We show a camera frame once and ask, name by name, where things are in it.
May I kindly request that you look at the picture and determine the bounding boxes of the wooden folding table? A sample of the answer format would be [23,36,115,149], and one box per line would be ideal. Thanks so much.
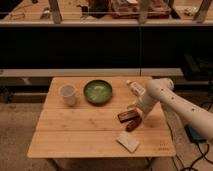
[28,77,176,158]

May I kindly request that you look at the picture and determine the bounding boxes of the white sponge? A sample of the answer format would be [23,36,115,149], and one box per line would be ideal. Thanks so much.
[116,131,140,153]

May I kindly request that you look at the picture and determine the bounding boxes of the small brown oblong object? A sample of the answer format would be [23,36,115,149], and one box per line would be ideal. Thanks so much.
[126,118,142,132]

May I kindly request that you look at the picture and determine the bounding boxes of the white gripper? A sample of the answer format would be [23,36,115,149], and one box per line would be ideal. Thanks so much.
[128,95,156,118]

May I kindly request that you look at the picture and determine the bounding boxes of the blue power adapter box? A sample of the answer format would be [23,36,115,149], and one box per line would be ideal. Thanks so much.
[185,125,206,143]

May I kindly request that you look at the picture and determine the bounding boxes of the background workbench shelf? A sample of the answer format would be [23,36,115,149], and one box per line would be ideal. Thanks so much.
[0,0,213,26]

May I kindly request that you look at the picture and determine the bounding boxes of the dark brown rectangular eraser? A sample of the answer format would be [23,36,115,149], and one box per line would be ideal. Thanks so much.
[118,109,139,123]

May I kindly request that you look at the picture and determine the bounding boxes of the translucent white plastic cup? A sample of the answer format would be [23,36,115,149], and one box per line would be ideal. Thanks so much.
[59,84,77,106]

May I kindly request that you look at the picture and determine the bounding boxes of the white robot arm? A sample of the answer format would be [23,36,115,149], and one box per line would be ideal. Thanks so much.
[126,78,213,143]

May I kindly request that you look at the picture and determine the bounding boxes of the black floor cable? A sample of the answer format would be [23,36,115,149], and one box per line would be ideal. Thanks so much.
[166,99,213,171]

